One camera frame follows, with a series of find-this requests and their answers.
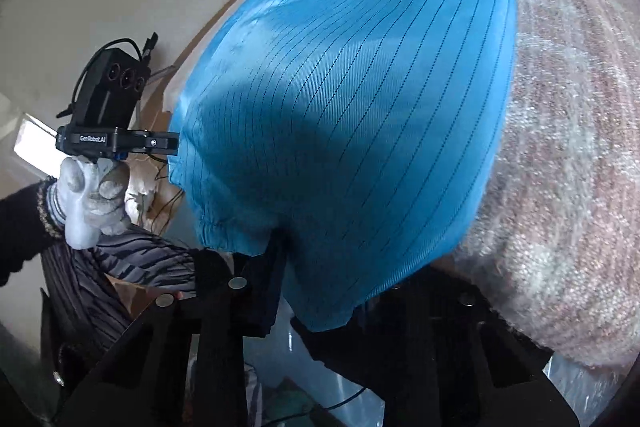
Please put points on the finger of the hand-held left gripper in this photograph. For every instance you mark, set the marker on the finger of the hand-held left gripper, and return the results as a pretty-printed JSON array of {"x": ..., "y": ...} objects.
[{"x": 155, "y": 143}]

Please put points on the clear plastic bag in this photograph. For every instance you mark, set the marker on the clear plastic bag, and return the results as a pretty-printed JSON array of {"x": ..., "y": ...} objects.
[{"x": 580, "y": 387}]

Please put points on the person's left forearm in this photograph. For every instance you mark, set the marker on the person's left forearm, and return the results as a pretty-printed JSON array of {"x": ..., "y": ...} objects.
[{"x": 20, "y": 232}]

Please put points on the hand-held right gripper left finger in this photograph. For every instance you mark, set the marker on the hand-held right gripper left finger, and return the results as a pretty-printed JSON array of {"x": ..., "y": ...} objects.
[{"x": 262, "y": 297}]

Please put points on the person's left hand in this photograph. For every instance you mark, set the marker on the person's left hand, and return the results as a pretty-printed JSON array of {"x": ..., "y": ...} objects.
[{"x": 85, "y": 207}]

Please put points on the pink checked blanket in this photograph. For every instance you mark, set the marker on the pink checked blanket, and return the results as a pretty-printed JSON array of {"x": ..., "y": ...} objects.
[{"x": 575, "y": 157}]

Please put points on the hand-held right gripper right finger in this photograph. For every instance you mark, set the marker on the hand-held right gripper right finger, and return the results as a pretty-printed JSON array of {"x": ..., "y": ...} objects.
[{"x": 450, "y": 357}]

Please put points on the blue pinstriped work coat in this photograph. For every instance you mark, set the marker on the blue pinstriped work coat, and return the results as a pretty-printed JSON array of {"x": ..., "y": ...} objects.
[{"x": 350, "y": 107}]

